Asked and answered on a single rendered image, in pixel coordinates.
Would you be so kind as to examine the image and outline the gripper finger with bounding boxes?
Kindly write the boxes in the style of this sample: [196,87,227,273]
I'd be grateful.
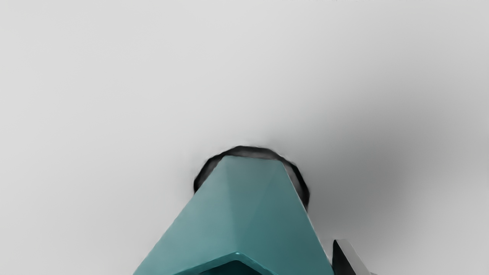
[332,239,372,275]

